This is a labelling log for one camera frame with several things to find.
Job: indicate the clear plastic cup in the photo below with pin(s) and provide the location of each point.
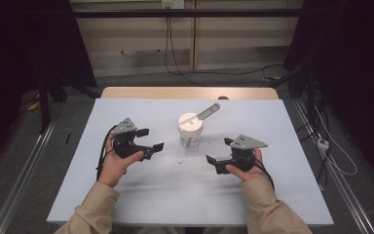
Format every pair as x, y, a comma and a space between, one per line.
190, 141

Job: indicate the aluminium rail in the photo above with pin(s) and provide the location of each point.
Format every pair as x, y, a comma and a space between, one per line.
341, 185
19, 182

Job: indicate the white table sheet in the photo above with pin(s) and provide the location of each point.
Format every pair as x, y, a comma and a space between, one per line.
175, 195

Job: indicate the black metal stand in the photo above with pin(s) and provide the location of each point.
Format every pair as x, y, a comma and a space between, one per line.
45, 104

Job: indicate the person's right hand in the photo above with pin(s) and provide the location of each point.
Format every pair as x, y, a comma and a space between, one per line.
250, 174

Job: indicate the white wall socket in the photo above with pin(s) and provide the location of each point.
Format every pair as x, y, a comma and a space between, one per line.
172, 4

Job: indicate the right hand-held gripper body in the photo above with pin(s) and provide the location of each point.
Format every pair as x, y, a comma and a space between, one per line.
245, 143

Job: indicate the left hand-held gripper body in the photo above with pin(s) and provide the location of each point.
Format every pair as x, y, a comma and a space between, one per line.
125, 128

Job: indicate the white power strip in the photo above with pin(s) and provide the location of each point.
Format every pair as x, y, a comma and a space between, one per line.
323, 144

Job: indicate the black curtain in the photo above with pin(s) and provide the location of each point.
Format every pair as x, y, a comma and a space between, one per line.
354, 48
19, 48

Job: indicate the person's left hand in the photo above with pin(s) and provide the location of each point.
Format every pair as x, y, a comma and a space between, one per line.
115, 165

